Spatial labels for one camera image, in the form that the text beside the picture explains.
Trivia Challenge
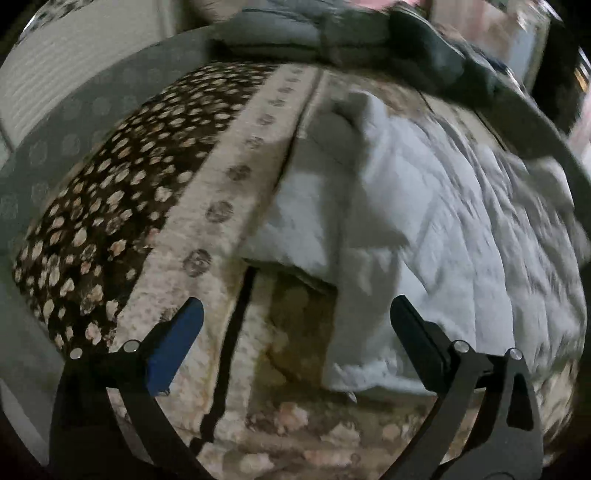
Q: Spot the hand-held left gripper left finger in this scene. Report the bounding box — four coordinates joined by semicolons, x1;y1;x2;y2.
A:
48;296;215;480

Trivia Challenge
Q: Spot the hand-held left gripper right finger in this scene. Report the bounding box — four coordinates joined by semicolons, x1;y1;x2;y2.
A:
376;295;544;480

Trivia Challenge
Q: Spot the white quilted jacket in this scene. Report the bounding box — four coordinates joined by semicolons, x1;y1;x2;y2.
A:
238;85;587;398

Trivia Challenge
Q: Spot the floral bed blanket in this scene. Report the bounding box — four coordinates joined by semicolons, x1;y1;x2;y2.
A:
11;62;583;480

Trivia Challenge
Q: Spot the grey patterned bed sheet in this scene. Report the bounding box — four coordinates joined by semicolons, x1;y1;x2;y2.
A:
0;34;218;259

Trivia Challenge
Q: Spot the white bed headboard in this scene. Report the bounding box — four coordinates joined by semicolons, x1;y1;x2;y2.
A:
0;0;176;139

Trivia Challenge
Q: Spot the grey-blue folded duvet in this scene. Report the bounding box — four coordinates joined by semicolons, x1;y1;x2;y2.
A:
210;0;393;63

